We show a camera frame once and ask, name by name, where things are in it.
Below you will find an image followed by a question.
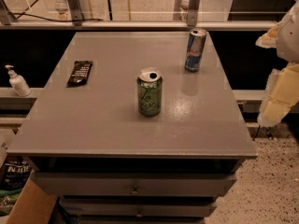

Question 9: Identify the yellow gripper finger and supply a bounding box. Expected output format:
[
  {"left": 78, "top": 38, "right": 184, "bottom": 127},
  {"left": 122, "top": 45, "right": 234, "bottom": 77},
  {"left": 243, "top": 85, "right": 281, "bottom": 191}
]
[
  {"left": 257, "top": 63, "right": 299, "bottom": 127},
  {"left": 255, "top": 23, "right": 279, "bottom": 49}
]

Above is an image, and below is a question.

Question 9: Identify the blue silver redbull can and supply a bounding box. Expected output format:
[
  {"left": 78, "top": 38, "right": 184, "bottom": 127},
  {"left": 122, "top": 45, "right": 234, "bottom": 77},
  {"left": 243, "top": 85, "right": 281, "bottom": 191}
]
[{"left": 185, "top": 28, "right": 206, "bottom": 72}]

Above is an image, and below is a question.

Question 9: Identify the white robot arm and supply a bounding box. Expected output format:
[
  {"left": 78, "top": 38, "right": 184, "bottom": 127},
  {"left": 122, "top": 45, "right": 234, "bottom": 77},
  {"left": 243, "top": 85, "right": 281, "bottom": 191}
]
[{"left": 255, "top": 1, "right": 299, "bottom": 127}]

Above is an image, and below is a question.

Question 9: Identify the green soda can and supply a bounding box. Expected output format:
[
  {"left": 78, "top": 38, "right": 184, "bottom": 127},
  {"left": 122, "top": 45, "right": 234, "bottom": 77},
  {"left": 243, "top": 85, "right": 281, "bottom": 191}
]
[{"left": 136, "top": 67, "right": 163, "bottom": 117}]

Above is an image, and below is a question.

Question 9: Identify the grey drawer cabinet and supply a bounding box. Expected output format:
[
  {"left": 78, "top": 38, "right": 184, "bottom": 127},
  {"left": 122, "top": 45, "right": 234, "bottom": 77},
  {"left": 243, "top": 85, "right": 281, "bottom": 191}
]
[{"left": 8, "top": 32, "right": 256, "bottom": 224}]

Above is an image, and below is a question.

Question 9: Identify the black snack bar wrapper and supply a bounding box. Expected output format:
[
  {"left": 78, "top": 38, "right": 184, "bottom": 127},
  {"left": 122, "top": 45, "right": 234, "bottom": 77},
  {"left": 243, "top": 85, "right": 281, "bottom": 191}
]
[{"left": 66, "top": 61, "right": 93, "bottom": 87}]

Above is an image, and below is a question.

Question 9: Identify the grey drawer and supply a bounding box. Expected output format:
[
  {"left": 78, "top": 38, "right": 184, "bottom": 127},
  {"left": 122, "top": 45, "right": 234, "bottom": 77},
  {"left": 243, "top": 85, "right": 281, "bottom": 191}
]
[
  {"left": 60, "top": 197, "right": 216, "bottom": 217},
  {"left": 31, "top": 173, "right": 236, "bottom": 197}
]

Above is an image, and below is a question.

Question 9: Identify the top grey drawer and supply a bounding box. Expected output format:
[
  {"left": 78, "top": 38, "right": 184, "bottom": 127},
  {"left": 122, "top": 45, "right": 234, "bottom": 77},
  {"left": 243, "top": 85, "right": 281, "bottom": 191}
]
[{"left": 31, "top": 173, "right": 236, "bottom": 197}]

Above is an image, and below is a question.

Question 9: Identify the white pump dispenser bottle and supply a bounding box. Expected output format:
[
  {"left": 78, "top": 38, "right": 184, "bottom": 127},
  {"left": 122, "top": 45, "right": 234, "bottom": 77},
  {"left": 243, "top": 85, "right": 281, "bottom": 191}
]
[{"left": 6, "top": 64, "right": 31, "bottom": 97}]

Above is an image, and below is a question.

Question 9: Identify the cardboard box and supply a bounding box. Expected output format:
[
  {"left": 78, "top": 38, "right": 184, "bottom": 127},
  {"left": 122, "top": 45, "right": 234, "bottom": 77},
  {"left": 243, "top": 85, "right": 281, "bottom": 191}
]
[{"left": 6, "top": 173, "right": 58, "bottom": 224}]

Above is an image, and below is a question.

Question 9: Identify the black snack bag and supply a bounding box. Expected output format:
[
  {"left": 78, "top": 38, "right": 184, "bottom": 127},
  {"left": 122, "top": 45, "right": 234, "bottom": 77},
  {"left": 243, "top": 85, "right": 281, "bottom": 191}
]
[{"left": 0, "top": 156, "right": 31, "bottom": 190}]

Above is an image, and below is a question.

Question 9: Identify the black cable right side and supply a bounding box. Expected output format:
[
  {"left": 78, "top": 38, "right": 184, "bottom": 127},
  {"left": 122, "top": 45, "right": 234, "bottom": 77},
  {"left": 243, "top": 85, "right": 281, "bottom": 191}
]
[{"left": 251, "top": 124, "right": 262, "bottom": 142}]

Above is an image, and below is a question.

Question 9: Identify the black cable on floor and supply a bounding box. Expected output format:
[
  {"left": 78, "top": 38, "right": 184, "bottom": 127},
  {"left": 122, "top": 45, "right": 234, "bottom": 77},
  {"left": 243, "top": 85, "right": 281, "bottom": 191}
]
[{"left": 8, "top": 12, "right": 106, "bottom": 23}]

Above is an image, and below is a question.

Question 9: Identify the metal window rail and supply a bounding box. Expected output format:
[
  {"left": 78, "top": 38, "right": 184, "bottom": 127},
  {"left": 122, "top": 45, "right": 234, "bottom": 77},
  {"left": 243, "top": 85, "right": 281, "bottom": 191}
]
[{"left": 0, "top": 21, "right": 277, "bottom": 31}]

